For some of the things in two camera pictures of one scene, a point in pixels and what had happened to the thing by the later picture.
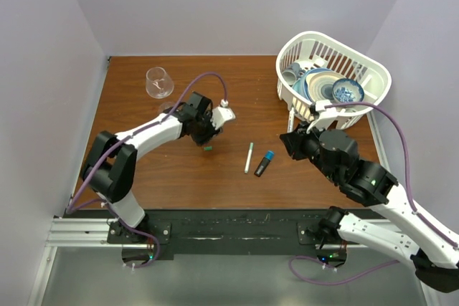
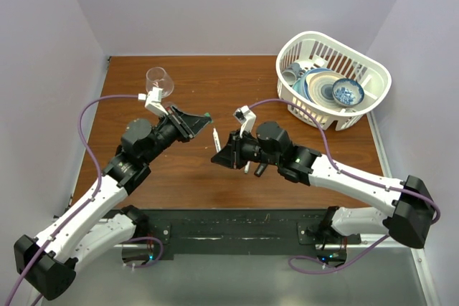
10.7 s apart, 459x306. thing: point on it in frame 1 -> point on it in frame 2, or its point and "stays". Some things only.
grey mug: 292,73 stays
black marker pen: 264,163 stays
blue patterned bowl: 346,90 stays
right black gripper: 291,139 -> 230,156
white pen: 249,157 stays
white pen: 290,121 -> 216,140
